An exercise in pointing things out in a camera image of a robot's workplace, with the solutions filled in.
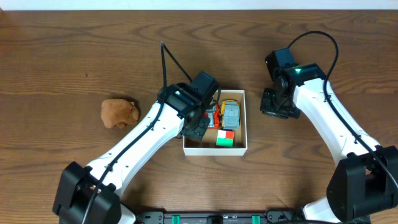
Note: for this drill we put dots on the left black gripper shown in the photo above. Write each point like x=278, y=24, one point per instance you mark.
x=196, y=131

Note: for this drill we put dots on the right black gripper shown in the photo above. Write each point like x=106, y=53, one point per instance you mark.
x=273, y=106

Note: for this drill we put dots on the red toy fire truck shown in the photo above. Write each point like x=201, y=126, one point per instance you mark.
x=214, y=115

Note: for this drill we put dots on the white cardboard box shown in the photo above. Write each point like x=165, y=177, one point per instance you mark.
x=207, y=146

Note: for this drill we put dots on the colourful puzzle cube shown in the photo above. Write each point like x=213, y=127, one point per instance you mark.
x=225, y=138

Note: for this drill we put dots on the yellow grey toy car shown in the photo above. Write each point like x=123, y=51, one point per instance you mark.
x=230, y=114

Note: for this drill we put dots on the brown plush toy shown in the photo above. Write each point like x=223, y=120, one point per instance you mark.
x=118, y=112

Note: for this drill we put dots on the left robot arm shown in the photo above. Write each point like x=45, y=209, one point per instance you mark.
x=92, y=194

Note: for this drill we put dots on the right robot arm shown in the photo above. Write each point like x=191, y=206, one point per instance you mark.
x=365, y=179

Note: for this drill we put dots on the black mounting rail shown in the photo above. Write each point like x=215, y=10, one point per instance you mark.
x=273, y=216

